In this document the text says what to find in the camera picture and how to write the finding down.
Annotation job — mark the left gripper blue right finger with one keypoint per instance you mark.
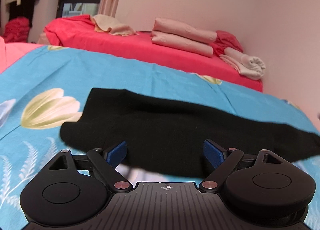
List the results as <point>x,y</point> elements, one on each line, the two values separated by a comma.
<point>223,161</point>

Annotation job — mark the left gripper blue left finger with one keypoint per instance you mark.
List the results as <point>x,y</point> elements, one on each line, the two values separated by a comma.
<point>104,164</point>

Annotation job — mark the black knit pants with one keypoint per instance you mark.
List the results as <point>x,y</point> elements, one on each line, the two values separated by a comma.
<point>167,136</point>

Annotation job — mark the blue floral bed sheet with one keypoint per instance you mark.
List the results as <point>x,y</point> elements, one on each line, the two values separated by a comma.
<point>28,71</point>

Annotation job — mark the cream rolled towel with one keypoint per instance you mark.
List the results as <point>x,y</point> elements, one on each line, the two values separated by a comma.
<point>250,66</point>

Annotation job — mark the red crumpled cloth in corner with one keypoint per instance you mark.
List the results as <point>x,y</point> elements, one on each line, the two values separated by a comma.
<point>224,40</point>

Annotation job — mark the red bed sheet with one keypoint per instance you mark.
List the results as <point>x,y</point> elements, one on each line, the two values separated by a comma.
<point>78,32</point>

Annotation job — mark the beige folded cloth left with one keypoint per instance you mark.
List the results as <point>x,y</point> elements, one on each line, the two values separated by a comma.
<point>107,24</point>

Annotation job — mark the red clothes pile at left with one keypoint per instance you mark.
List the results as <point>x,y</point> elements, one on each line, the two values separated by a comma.
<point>16,30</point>

